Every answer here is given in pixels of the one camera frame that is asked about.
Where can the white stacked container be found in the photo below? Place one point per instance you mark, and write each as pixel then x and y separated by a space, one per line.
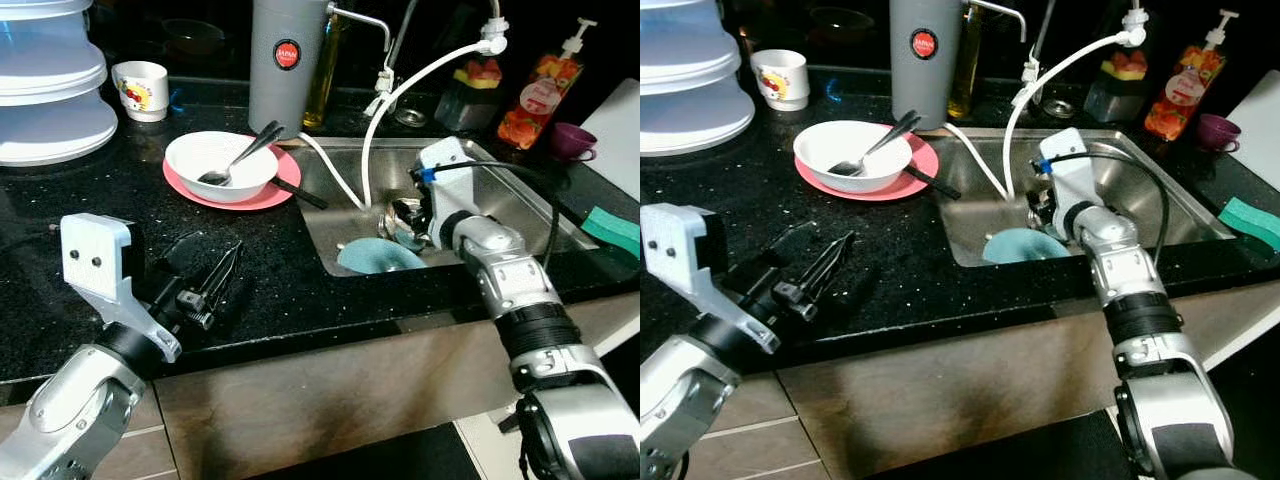
pixel 690 90
pixel 50 100

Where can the chrome tap spout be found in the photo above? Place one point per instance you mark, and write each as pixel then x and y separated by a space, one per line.
pixel 365 18
pixel 1000 10

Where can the fruit print soap bottle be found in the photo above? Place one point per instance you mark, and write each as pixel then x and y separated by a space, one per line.
pixel 535 105
pixel 1180 95

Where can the white cutting board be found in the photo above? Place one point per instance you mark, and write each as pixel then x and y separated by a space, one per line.
pixel 615 140
pixel 1258 130

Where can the yellow oil bottle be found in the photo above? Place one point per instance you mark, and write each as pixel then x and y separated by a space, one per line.
pixel 320 90
pixel 965 85

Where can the pink plate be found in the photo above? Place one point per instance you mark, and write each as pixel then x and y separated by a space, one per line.
pixel 925 165
pixel 285 185

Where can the black bowl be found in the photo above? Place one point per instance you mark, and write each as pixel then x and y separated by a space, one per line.
pixel 838 25
pixel 195 35

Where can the steel spoon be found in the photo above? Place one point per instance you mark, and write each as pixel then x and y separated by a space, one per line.
pixel 845 168
pixel 215 178

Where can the light blue plate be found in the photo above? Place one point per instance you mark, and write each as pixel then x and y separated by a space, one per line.
pixel 375 260
pixel 1020 250

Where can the white bowl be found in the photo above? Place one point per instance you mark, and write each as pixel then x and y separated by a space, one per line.
pixel 830 145
pixel 195 155

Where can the white printed cup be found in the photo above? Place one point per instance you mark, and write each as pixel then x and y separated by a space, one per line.
pixel 140 92
pixel 780 80

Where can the brown cabinet front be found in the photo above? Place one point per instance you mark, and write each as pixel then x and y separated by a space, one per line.
pixel 330 380
pixel 950 370

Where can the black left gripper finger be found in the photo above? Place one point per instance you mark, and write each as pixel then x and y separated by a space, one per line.
pixel 832 275
pixel 812 275
pixel 226 285
pixel 210 282

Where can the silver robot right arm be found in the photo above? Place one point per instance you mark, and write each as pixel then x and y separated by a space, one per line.
pixel 1150 340
pixel 540 340

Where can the black chopstick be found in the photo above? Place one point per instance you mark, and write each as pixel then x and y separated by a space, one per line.
pixel 935 183
pixel 300 194

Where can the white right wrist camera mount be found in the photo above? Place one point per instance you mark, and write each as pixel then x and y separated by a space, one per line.
pixel 1070 165
pixel 450 175

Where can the purple cup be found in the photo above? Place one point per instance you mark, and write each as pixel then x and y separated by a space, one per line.
pixel 570 140
pixel 1215 132

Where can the green sponge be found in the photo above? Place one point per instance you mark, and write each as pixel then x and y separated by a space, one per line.
pixel 1250 222
pixel 615 232

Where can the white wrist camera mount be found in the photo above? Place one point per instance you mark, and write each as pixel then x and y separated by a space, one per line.
pixel 450 175
pixel 670 245
pixel 95 255
pixel 1070 165

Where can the steel sink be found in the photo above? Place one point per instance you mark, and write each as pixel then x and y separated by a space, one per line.
pixel 1190 195
pixel 520 200

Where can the round steel counter fitting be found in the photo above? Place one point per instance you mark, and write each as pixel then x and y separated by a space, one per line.
pixel 1058 106
pixel 412 116

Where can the dark fruit print container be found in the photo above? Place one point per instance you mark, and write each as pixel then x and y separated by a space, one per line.
pixel 1112 90
pixel 465 100

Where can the black floor mat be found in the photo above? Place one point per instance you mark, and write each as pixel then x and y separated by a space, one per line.
pixel 360 458
pixel 1000 450

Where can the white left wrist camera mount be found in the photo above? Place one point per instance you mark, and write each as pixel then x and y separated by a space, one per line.
pixel 95 255
pixel 670 245

